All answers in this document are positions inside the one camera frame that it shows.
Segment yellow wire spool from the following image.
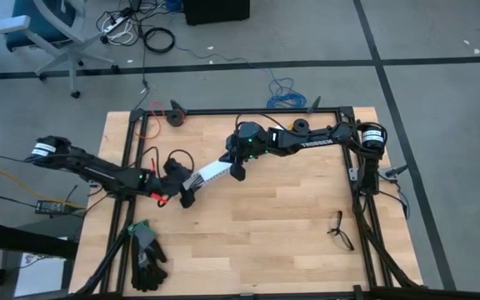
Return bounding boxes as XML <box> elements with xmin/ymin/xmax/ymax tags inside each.
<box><xmin>287</xmin><ymin>117</ymin><xmax>311</xmax><ymax>134</ymax></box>

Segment blue coiled cable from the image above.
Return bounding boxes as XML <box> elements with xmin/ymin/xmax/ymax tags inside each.
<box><xmin>266</xmin><ymin>76</ymin><xmax>308</xmax><ymax>110</ymax></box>

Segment white power strip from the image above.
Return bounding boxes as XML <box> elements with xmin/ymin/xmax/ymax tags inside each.
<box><xmin>101</xmin><ymin>14</ymin><xmax>129</xmax><ymax>35</ymax></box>

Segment yellow floor cable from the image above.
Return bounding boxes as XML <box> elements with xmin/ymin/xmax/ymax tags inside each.
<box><xmin>0</xmin><ymin>165</ymin><xmax>88</xmax><ymax>210</ymax></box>

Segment black left camera cable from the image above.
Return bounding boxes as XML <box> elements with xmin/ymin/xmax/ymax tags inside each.
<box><xmin>138</xmin><ymin>145</ymin><xmax>195</xmax><ymax>176</ymax></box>

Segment black right camera cable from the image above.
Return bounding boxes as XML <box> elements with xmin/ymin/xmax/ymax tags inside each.
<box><xmin>234</xmin><ymin>112</ymin><xmax>287</xmax><ymax>131</ymax></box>

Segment black power adapter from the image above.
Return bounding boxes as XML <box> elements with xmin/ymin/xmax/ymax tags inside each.
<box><xmin>34</xmin><ymin>199</ymin><xmax>68</xmax><ymax>216</ymax></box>

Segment black camera cable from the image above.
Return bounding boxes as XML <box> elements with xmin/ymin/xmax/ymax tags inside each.
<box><xmin>138</xmin><ymin>145</ymin><xmax>195</xmax><ymax>176</ymax></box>
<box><xmin>234</xmin><ymin>112</ymin><xmax>287</xmax><ymax>131</ymax></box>

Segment black coiled cable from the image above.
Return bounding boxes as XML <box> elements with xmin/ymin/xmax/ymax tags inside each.
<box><xmin>142</xmin><ymin>27</ymin><xmax>177</xmax><ymax>54</ymax></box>

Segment black glove green cuff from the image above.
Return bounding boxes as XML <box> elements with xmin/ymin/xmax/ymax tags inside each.
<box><xmin>129</xmin><ymin>239</ymin><xmax>169</xmax><ymax>293</ymax></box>
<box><xmin>127</xmin><ymin>219</ymin><xmax>167</xmax><ymax>272</ymax></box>

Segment white teal office chair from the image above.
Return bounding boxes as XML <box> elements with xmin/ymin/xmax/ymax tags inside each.
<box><xmin>0</xmin><ymin>0</ymin><xmax>121</xmax><ymax>100</ymax></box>

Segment white duct cover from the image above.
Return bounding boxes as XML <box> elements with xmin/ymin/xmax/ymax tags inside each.
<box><xmin>196</xmin><ymin>159</ymin><xmax>233</xmax><ymax>183</ymax></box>

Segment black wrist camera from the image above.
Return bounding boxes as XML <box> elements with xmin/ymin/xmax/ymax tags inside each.
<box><xmin>229</xmin><ymin>162</ymin><xmax>248</xmax><ymax>183</ymax></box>
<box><xmin>178</xmin><ymin>189</ymin><xmax>197</xmax><ymax>209</ymax></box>

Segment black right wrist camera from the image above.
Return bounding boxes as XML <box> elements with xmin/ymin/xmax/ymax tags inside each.
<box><xmin>229</xmin><ymin>162</ymin><xmax>248</xmax><ymax>183</ymax></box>

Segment black aluminium table frame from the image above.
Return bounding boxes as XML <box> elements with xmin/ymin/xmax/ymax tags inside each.
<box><xmin>72</xmin><ymin>106</ymin><xmax>428</xmax><ymax>300</ymax></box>

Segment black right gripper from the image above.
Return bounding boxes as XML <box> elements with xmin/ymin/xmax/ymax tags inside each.
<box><xmin>217</xmin><ymin>135</ymin><xmax>268</xmax><ymax>168</ymax></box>

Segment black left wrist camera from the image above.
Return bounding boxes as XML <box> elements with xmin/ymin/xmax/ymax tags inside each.
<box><xmin>178</xmin><ymin>189</ymin><xmax>197</xmax><ymax>209</ymax></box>

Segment black box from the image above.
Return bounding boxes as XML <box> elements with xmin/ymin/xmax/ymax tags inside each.
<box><xmin>182</xmin><ymin>0</ymin><xmax>251</xmax><ymax>26</ymax></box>

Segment black eyeglasses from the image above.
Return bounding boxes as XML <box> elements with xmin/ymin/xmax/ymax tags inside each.
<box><xmin>326</xmin><ymin>209</ymin><xmax>356</xmax><ymax>251</ymax></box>

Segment white cable bundle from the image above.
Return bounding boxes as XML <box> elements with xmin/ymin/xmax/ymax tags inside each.
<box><xmin>106</xmin><ymin>24</ymin><xmax>136</xmax><ymax>46</ymax></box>

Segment thin black floor cable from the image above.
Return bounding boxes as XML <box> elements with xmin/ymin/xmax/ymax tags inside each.
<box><xmin>129</xmin><ymin>22</ymin><xmax>152</xmax><ymax>113</ymax></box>

